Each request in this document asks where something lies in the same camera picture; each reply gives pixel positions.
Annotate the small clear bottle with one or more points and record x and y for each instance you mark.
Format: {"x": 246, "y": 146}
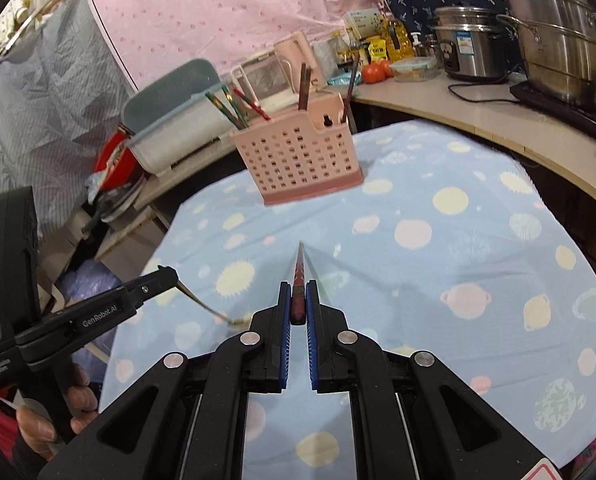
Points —
{"x": 343, "y": 50}

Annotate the white tub grey lid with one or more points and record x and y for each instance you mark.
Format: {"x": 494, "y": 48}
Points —
{"x": 168, "y": 105}

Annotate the green chopstick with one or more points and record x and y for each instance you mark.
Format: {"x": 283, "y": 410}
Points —
{"x": 230, "y": 100}
{"x": 218, "y": 102}

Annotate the beige wooden counter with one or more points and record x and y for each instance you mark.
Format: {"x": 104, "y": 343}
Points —
{"x": 477, "y": 120}

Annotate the glass food container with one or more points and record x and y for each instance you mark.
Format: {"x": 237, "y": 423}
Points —
{"x": 412, "y": 72}

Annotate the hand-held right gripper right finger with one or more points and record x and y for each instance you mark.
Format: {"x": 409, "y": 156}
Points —
{"x": 313, "y": 342}

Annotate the white pump bottle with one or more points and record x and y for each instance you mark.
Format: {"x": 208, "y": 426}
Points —
{"x": 419, "y": 47}

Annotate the yellow packet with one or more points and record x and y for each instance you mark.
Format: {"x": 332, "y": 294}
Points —
{"x": 376, "y": 49}

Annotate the gold flower spoon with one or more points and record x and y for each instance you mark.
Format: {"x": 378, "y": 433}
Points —
{"x": 238, "y": 321}

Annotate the pink perforated utensil basket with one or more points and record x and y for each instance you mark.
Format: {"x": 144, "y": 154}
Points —
{"x": 298, "y": 160}

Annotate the blue plastic bag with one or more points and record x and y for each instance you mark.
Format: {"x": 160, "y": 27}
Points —
{"x": 88, "y": 280}

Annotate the white carton box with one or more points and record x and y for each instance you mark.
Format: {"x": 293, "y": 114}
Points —
{"x": 362, "y": 22}

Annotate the person's left hand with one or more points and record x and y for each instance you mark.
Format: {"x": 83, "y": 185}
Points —
{"x": 84, "y": 397}

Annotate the beige shelf board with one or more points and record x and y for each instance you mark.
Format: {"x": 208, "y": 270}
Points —
{"x": 153, "y": 195}

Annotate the dark metal pan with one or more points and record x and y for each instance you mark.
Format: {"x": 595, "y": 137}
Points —
{"x": 113, "y": 210}

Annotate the pink dotted curtain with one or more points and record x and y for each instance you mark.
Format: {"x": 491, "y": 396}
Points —
{"x": 203, "y": 10}

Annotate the black induction cooker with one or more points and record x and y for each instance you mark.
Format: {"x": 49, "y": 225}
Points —
{"x": 567, "y": 115}

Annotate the large steel stockpot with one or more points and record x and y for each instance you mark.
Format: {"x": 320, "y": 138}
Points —
{"x": 552, "y": 45}

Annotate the red plastic basin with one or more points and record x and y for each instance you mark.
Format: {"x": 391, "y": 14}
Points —
{"x": 113, "y": 160}

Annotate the dark red chopstick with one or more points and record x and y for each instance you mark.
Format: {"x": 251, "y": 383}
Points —
{"x": 310, "y": 85}
{"x": 351, "y": 90}
{"x": 298, "y": 305}
{"x": 303, "y": 90}

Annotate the blue planet printed tablecloth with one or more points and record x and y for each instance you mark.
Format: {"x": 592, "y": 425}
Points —
{"x": 427, "y": 285}

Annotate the red tomato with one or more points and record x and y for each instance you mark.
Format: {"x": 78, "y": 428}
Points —
{"x": 387, "y": 67}
{"x": 371, "y": 73}

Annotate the yellow cooking oil bottle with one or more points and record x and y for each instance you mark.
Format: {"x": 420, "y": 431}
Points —
{"x": 395, "y": 40}

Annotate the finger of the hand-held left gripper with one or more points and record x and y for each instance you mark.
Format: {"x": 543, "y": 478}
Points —
{"x": 158, "y": 282}

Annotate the pink electric kettle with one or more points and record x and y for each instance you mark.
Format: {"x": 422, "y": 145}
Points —
{"x": 298, "y": 55}

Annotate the grey blue striped cloth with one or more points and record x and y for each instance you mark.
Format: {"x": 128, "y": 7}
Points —
{"x": 38, "y": 110}

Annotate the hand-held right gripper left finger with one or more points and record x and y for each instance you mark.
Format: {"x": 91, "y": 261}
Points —
{"x": 285, "y": 342}

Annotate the steel rice cooker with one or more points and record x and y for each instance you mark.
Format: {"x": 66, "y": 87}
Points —
{"x": 470, "y": 50}

